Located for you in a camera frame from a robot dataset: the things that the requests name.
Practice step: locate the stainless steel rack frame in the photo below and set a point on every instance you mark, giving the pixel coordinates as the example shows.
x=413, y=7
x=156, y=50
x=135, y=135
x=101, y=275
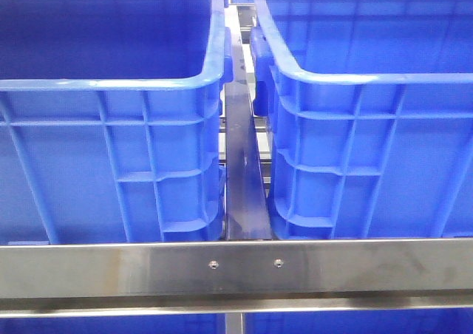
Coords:
x=248, y=271

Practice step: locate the right blue plastic bin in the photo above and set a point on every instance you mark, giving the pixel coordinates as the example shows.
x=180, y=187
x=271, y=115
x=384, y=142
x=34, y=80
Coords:
x=370, y=107

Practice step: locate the left blue plastic bin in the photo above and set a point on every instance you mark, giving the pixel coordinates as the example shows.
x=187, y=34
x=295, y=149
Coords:
x=110, y=117

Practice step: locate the blue plastic bin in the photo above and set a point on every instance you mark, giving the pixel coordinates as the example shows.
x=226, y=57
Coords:
x=370, y=107
x=110, y=117

